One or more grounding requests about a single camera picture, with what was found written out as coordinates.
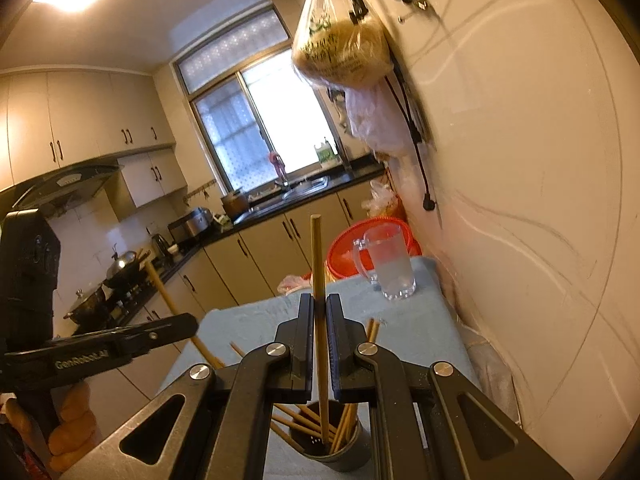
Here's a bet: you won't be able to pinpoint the white plastic bag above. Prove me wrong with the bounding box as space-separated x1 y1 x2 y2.
345 79 412 158

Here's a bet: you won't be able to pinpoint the brown wooden chopstick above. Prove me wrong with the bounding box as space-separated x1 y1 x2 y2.
310 214 330 446

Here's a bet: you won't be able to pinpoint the green detergent bottle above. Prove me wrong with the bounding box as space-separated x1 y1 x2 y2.
314 140 341 169

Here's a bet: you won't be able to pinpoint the black wok with lid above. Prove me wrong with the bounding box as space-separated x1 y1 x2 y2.
104 249 151 290

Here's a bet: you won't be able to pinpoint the bamboo chopstick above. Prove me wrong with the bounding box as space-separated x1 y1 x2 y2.
143 259 227 371

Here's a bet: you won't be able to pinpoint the steel kitchen sink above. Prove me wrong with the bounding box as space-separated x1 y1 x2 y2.
250 177 329 209

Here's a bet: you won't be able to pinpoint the white upper kitchen cabinets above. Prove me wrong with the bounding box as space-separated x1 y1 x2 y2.
1 70 186 208

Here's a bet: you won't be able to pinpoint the dark cooking pot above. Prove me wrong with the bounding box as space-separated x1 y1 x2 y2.
221 188 250 221

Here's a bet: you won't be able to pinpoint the black power cable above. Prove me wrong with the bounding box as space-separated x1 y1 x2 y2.
384 58 437 213

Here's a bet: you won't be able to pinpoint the left human hand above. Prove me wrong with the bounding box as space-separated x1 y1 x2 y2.
1 382 98 479

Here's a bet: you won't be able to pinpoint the light blue table cloth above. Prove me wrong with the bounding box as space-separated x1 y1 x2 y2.
158 254 482 480

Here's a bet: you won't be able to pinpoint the dark perforated chopstick holder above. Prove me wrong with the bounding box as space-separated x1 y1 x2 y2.
291 400 372 472

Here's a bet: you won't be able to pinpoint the kitchen window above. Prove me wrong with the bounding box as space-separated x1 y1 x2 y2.
174 3 349 192

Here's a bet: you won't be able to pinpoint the silver rice cooker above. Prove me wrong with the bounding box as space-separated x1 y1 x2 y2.
168 207 214 244

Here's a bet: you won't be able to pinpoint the red plastic basin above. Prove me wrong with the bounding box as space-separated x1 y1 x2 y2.
325 216 423 281

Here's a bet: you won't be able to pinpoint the beige lower kitchen cabinets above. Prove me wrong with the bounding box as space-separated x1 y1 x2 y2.
84 179 386 436

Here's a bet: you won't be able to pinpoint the black range hood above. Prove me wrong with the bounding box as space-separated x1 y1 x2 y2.
1 162 120 218

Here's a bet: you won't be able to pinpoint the yellow printed plastic bag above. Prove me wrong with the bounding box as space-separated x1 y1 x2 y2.
292 0 393 90

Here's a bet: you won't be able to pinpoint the clear glass pitcher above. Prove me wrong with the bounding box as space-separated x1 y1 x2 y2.
352 221 416 300

